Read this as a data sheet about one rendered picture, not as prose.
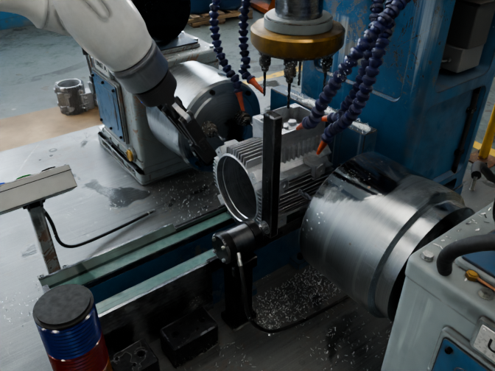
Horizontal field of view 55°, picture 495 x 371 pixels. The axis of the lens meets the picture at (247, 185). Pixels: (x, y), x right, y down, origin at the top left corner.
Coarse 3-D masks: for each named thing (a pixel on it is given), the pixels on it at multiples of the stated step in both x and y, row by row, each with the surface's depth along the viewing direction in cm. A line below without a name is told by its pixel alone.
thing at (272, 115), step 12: (264, 120) 79; (276, 120) 77; (264, 132) 80; (276, 132) 79; (264, 144) 82; (276, 144) 80; (264, 156) 83; (276, 156) 81; (264, 168) 84; (276, 168) 83; (264, 180) 86; (276, 180) 84; (264, 192) 87; (276, 192) 86; (264, 204) 88; (276, 204) 87; (264, 216) 90; (276, 216) 89; (264, 228) 90; (276, 228) 91
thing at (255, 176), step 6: (216, 150) 103; (222, 150) 101; (324, 150) 102; (330, 150) 102; (324, 156) 103; (252, 174) 94; (258, 174) 93; (252, 180) 94; (258, 180) 93; (222, 204) 109; (258, 222) 100
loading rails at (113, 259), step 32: (192, 224) 107; (224, 224) 109; (288, 224) 106; (96, 256) 96; (128, 256) 98; (160, 256) 101; (192, 256) 107; (288, 256) 112; (96, 288) 94; (128, 288) 100; (160, 288) 89; (192, 288) 95; (224, 288) 103; (256, 288) 104; (128, 320) 88; (160, 320) 93
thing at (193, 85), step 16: (192, 64) 122; (192, 80) 115; (208, 80) 113; (224, 80) 113; (192, 96) 111; (208, 96) 112; (224, 96) 115; (256, 96) 122; (160, 112) 118; (192, 112) 111; (208, 112) 114; (224, 112) 117; (240, 112) 119; (256, 112) 124; (160, 128) 120; (208, 128) 113; (224, 128) 119; (240, 128) 122; (176, 144) 115; (192, 160) 118
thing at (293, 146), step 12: (300, 108) 106; (288, 120) 107; (300, 120) 107; (288, 132) 96; (300, 132) 98; (312, 132) 100; (288, 144) 97; (300, 144) 99; (312, 144) 101; (288, 156) 99
